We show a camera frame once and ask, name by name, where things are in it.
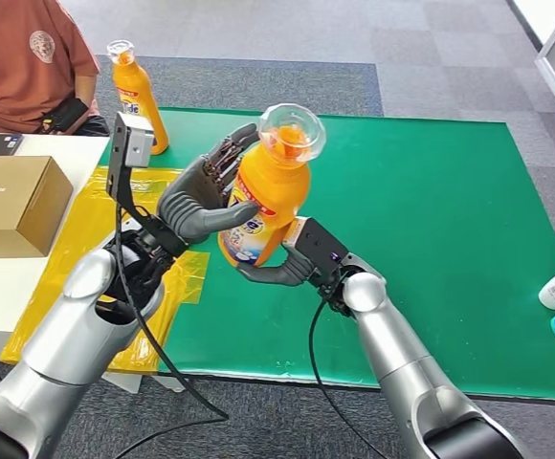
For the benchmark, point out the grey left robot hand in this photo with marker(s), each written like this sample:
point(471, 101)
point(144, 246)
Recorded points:
point(191, 203)

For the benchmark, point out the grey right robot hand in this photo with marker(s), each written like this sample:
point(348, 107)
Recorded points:
point(286, 275)

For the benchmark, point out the orange detergent bottle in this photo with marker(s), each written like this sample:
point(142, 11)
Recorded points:
point(134, 89)
point(272, 190)

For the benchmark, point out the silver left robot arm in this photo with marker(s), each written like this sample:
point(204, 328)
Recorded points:
point(67, 342)

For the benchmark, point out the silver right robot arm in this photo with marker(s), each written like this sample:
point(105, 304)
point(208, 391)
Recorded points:
point(401, 367)

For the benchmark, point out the black handheld device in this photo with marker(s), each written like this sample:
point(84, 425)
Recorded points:
point(64, 114)

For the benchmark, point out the green table mat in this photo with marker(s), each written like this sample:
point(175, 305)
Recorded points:
point(425, 177)

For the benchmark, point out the brown cardboard box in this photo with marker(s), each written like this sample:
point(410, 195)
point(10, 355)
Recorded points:
point(9, 203)

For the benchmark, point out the seated person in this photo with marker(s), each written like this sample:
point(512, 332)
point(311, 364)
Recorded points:
point(23, 69)

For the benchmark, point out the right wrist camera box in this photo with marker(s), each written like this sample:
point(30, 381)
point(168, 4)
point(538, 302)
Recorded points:
point(320, 244)

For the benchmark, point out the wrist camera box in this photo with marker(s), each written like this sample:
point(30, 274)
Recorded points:
point(136, 142)
point(320, 244)

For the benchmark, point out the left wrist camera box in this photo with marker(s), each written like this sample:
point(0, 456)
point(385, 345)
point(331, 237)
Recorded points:
point(136, 142)

